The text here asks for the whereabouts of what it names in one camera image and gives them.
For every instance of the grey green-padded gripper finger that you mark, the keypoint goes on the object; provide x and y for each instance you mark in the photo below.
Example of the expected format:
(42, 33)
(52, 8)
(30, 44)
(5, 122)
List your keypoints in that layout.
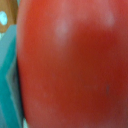
(11, 114)

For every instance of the red toy tomato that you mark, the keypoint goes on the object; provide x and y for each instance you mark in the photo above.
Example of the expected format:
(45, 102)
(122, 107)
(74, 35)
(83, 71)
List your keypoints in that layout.
(73, 63)

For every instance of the knife with orange handle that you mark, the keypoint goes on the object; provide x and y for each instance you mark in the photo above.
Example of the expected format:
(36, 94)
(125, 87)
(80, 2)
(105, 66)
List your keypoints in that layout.
(8, 14)

